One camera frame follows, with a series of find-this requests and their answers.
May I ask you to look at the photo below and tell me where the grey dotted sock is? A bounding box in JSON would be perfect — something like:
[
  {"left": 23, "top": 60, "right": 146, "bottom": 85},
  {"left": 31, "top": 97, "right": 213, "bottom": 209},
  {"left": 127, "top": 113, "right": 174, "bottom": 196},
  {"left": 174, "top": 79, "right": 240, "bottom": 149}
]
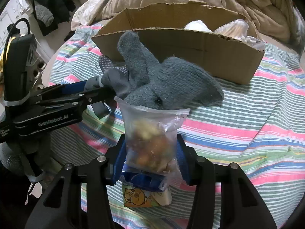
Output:
[{"left": 84, "top": 55, "right": 131, "bottom": 99}]

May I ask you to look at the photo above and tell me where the white floral quilt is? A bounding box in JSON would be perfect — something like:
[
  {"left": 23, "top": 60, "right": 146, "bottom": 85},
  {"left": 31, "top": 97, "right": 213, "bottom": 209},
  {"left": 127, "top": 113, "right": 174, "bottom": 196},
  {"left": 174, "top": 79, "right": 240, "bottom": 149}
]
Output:
[{"left": 71, "top": 0, "right": 105, "bottom": 31}]

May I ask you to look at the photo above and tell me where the striped colourful towel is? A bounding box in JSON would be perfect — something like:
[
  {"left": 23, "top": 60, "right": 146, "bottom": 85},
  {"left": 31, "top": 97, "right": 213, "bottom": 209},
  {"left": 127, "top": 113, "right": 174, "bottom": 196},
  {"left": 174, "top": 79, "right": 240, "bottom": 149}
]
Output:
[{"left": 49, "top": 26, "right": 304, "bottom": 228}]

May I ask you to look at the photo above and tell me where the cartoon bear packet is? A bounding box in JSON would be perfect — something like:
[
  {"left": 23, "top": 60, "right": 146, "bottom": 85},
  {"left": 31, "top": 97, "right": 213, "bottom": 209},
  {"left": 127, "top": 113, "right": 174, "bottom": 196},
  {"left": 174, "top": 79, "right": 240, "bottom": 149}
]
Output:
[{"left": 122, "top": 185, "right": 172, "bottom": 208}]

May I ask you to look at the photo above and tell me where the blue tissue packet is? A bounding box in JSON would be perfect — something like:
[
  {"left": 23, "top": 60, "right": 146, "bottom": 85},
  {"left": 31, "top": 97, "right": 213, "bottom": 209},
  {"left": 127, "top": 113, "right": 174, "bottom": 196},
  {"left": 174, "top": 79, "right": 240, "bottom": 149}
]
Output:
[{"left": 120, "top": 165, "right": 169, "bottom": 192}]

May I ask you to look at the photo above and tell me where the grey knitted glove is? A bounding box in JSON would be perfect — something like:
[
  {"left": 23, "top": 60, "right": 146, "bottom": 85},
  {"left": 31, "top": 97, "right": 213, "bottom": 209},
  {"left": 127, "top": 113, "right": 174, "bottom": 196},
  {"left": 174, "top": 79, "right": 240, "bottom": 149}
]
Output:
[{"left": 117, "top": 31, "right": 224, "bottom": 110}]

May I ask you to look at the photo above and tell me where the brown cardboard box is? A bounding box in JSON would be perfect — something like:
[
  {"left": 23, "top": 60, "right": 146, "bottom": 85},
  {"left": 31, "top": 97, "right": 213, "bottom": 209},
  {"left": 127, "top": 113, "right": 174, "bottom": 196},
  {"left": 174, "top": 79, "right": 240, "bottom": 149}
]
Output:
[{"left": 92, "top": 1, "right": 265, "bottom": 84}]

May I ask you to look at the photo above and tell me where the clear snack zip bag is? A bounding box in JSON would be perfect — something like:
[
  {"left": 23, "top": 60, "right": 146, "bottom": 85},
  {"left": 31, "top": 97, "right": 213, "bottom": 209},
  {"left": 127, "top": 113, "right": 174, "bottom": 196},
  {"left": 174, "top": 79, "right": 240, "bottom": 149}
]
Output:
[{"left": 115, "top": 97, "right": 190, "bottom": 184}]

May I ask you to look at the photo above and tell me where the cotton swab bag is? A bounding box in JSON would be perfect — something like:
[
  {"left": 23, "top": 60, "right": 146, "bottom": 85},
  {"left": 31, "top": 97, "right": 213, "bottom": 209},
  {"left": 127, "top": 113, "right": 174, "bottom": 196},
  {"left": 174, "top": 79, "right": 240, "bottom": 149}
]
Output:
[{"left": 214, "top": 19, "right": 265, "bottom": 51}]

